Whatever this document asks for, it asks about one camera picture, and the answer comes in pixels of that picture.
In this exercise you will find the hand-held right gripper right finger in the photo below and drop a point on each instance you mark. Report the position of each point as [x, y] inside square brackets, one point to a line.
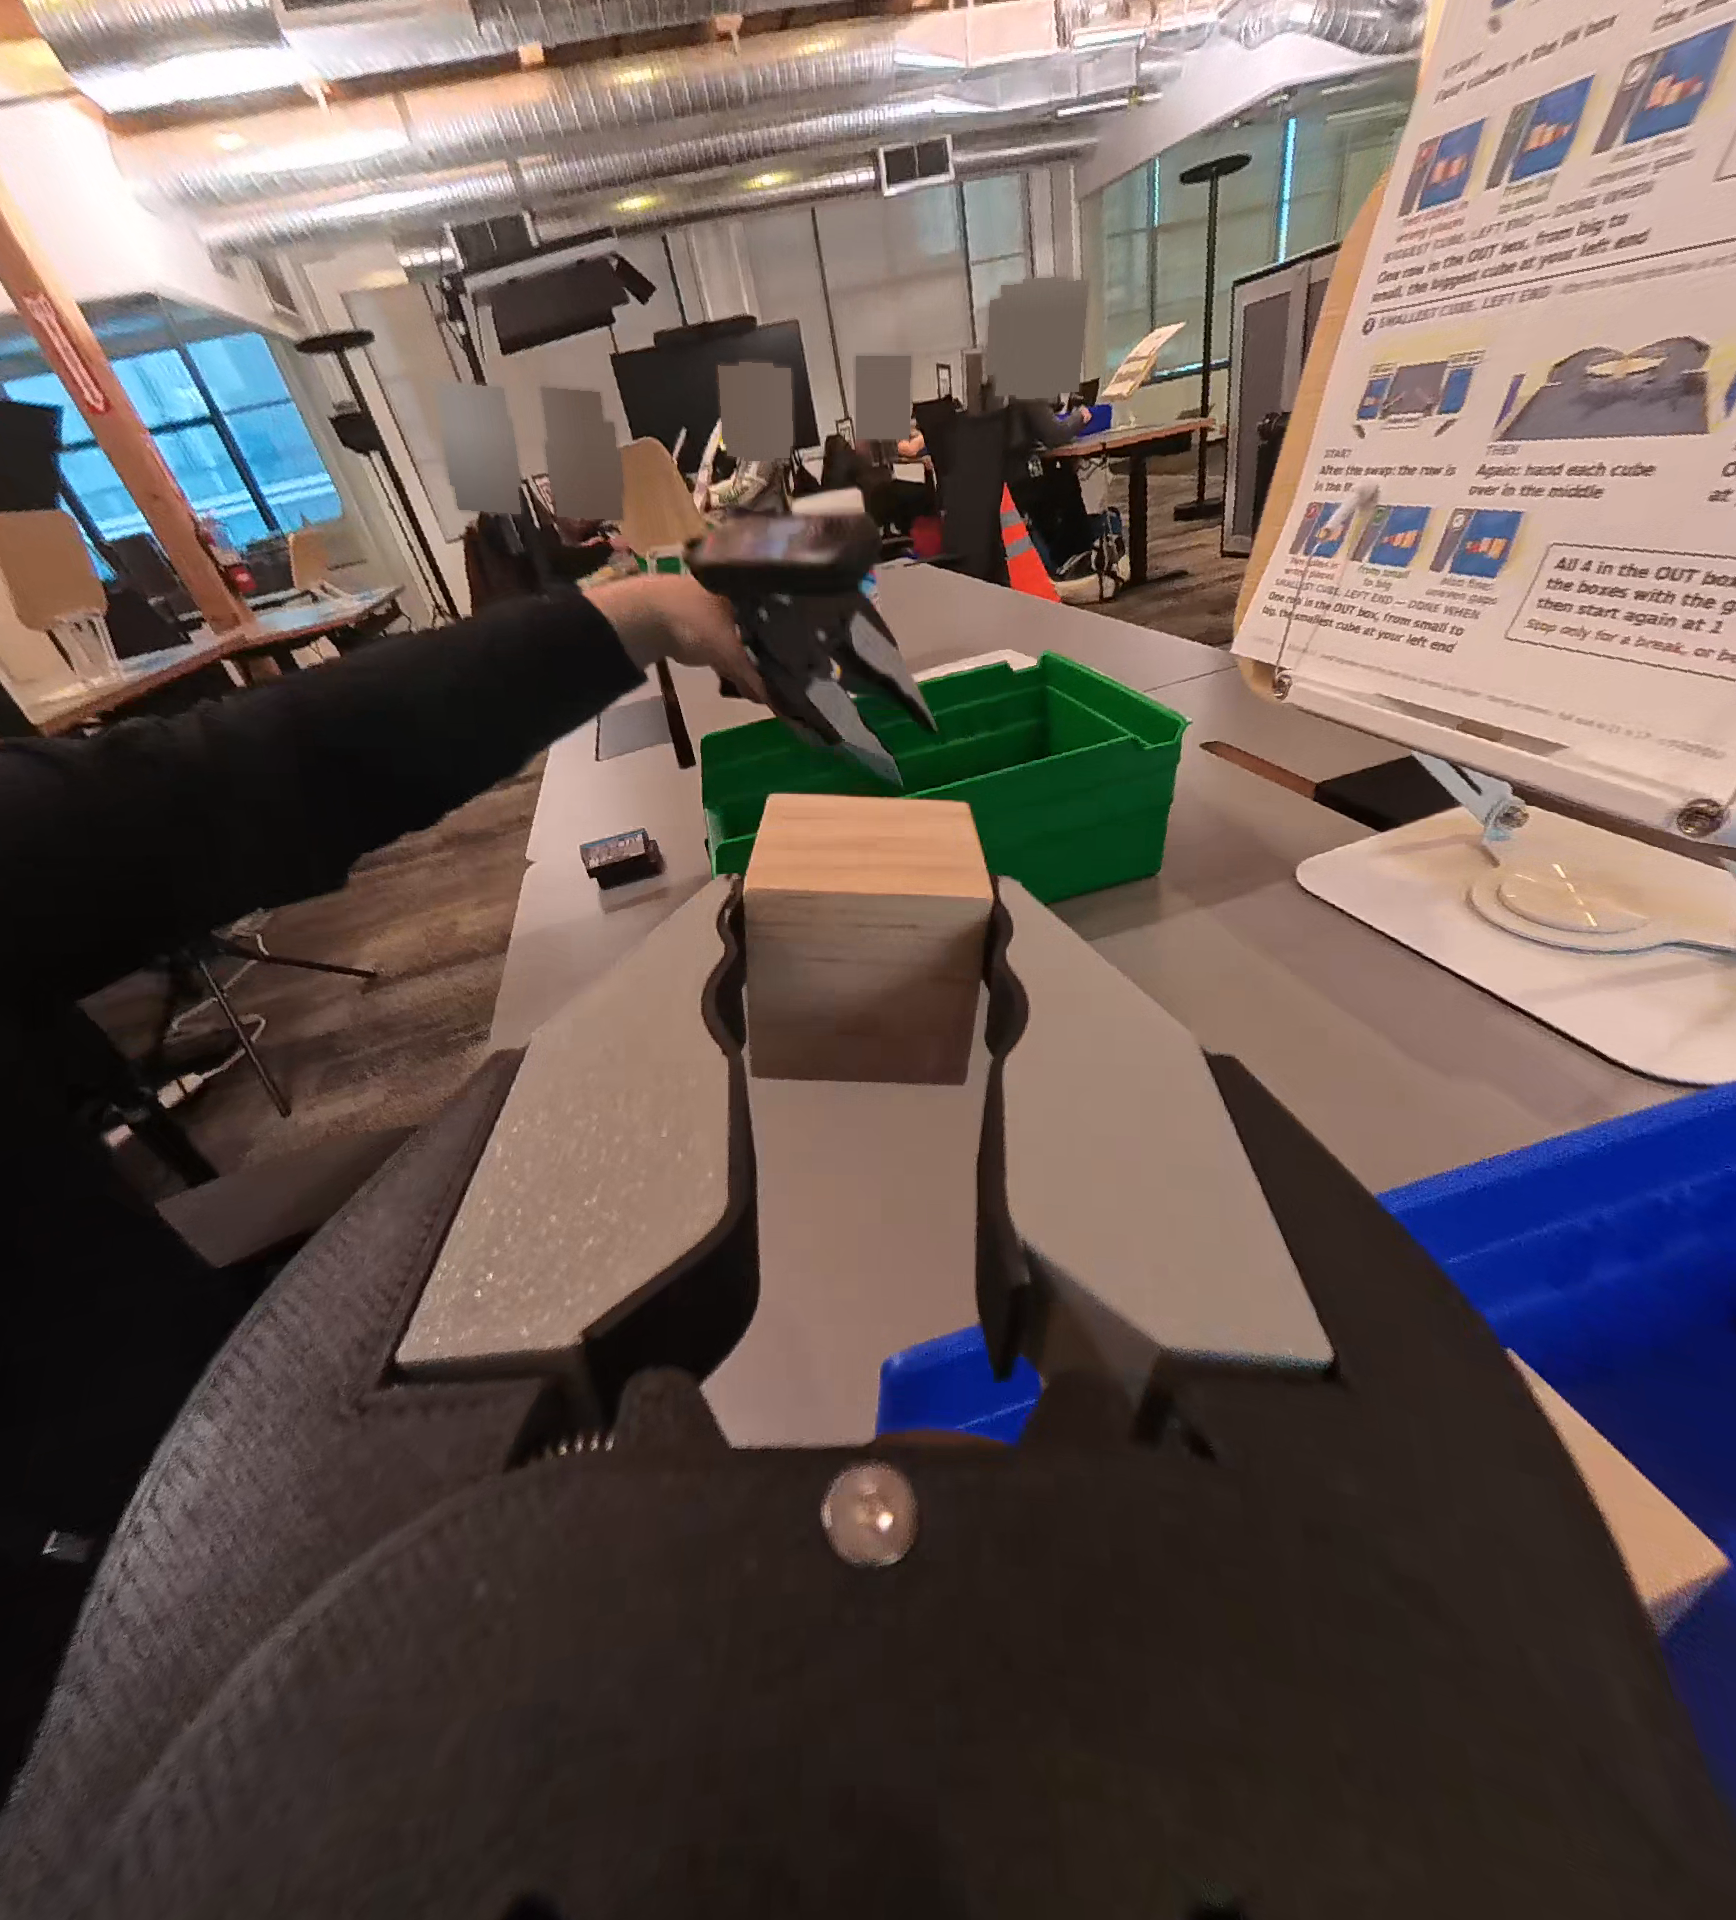
[1153, 1202]

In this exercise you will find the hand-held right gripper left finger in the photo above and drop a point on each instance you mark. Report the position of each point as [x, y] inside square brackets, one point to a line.
[582, 1202]

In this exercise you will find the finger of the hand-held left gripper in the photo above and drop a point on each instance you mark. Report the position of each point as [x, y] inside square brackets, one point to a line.
[890, 674]
[852, 742]

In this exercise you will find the medium wooden cube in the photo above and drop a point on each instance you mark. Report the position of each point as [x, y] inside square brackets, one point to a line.
[870, 962]

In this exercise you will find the green plastic bin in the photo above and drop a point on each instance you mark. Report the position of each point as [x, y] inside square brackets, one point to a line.
[1093, 809]

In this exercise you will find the blue plastic bin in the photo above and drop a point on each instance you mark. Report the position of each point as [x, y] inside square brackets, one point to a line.
[1634, 1276]

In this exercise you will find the person's left hand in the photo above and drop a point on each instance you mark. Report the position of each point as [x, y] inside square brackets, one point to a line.
[673, 625]

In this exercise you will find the orange traffic cone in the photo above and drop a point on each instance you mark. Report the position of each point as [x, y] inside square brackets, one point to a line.
[1023, 557]

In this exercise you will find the large black screen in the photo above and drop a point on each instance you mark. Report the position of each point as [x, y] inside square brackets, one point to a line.
[667, 383]

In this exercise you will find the dark flat pad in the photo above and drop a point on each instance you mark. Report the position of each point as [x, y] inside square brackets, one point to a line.
[638, 730]

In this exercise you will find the brown-edged standing table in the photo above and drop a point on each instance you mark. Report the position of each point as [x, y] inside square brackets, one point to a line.
[1131, 434]

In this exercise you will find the black studio light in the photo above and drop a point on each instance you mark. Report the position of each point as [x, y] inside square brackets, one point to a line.
[554, 309]

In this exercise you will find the black tripod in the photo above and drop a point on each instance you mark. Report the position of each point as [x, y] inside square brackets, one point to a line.
[246, 1036]

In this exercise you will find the black floor lamp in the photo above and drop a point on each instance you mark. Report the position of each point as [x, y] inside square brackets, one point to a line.
[390, 480]

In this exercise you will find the white air vent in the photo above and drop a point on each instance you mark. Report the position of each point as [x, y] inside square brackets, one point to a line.
[911, 162]

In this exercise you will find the black flat slab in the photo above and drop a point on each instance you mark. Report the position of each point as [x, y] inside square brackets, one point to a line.
[1387, 790]

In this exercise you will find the grey framed panel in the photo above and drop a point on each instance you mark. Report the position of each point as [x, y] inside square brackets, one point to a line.
[1264, 389]

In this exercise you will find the large window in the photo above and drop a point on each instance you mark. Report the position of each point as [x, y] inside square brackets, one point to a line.
[239, 422]

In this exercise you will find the brown wooden table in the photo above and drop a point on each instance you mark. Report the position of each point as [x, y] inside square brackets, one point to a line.
[208, 646]

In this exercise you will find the white printed paper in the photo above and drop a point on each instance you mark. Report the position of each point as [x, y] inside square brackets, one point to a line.
[1560, 376]

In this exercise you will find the black camera battery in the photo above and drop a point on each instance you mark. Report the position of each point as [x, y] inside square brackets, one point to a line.
[620, 859]

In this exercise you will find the silver air duct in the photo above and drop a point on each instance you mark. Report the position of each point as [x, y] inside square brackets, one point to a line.
[659, 105]

